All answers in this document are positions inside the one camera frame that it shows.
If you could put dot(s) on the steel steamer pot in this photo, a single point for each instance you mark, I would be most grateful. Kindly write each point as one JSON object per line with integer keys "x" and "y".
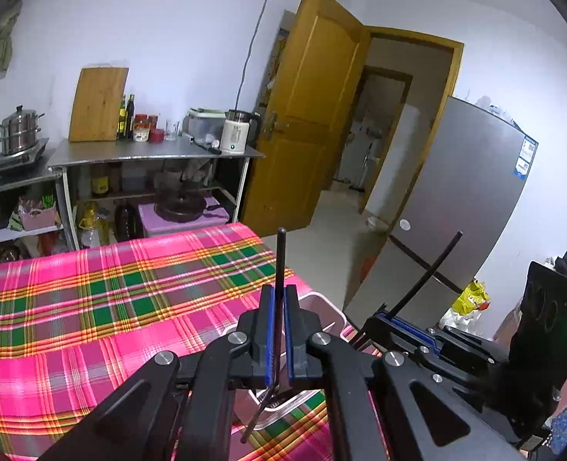
{"x": 18, "y": 131}

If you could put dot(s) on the wooden cutting board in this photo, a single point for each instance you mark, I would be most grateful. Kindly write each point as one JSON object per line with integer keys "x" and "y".
{"x": 97, "y": 104}

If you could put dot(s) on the black chopstick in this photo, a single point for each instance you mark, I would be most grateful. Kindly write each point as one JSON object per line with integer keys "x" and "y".
{"x": 278, "y": 299}
{"x": 359, "y": 341}
{"x": 252, "y": 406}

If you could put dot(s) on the drinking glass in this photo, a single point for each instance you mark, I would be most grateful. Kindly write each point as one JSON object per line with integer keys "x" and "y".
{"x": 171, "y": 130}

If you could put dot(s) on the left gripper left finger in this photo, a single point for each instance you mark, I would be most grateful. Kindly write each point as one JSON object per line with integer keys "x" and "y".
{"x": 259, "y": 325}

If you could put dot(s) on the grey refrigerator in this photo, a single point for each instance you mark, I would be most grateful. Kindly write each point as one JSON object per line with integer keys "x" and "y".
{"x": 469, "y": 185}

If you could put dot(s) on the small pink basket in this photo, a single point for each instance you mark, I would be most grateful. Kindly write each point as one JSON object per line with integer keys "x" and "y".
{"x": 37, "y": 218}

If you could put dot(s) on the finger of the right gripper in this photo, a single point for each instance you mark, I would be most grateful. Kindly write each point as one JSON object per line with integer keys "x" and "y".
{"x": 395, "y": 333}

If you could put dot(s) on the low steel shelf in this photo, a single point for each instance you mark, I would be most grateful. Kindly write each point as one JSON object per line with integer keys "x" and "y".
{"x": 40, "y": 187}

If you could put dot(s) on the induction cooktop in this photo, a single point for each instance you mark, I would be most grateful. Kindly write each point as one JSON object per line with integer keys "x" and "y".
{"x": 24, "y": 158}

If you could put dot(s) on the clear storage box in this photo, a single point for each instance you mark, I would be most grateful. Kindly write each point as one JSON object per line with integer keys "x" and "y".
{"x": 204, "y": 125}

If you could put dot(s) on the red lid jar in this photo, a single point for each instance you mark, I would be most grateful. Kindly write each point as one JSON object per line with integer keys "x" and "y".
{"x": 143, "y": 125}

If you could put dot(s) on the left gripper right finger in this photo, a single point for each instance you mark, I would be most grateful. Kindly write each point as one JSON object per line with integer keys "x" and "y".
{"x": 299, "y": 325}

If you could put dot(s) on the yellow wooden door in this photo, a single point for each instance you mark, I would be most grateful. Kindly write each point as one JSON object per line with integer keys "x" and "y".
{"x": 315, "y": 84}

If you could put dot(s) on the pink plastic utensil holder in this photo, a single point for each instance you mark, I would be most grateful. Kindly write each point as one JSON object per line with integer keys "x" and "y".
{"x": 332, "y": 322}

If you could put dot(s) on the dark oil bottle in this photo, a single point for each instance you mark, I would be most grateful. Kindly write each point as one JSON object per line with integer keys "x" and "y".
{"x": 129, "y": 116}

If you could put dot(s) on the pink plaid tablecloth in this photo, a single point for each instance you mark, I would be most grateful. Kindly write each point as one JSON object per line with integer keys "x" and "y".
{"x": 75, "y": 326}

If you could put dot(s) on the white electric kettle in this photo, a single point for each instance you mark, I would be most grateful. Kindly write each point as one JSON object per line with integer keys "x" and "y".
{"x": 236, "y": 130}

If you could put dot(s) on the green hanging cloth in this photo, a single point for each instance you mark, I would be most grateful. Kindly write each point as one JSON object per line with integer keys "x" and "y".
{"x": 7, "y": 22}

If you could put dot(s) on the black wok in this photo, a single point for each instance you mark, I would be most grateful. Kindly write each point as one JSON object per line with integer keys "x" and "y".
{"x": 184, "y": 208}

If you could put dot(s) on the steel kitchen shelf table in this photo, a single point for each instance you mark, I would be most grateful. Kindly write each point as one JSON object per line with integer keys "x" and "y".
{"x": 143, "y": 167}

